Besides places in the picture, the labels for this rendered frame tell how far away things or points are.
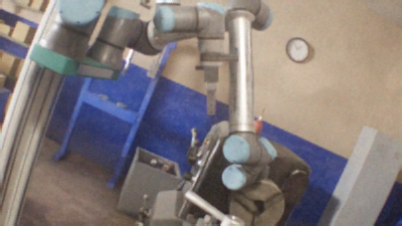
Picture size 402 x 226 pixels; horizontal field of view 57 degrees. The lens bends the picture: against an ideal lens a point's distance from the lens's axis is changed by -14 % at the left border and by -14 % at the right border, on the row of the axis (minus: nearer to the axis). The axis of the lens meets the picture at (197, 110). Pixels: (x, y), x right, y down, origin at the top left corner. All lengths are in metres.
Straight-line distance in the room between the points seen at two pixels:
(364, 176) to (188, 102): 2.45
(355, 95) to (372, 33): 0.91
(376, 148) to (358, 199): 0.69
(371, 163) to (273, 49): 1.95
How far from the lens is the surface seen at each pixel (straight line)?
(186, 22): 1.35
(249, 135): 1.42
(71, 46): 1.46
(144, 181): 4.07
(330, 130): 5.63
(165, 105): 5.30
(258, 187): 1.86
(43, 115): 1.93
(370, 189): 5.47
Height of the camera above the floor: 1.50
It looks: 4 degrees down
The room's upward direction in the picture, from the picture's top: 24 degrees clockwise
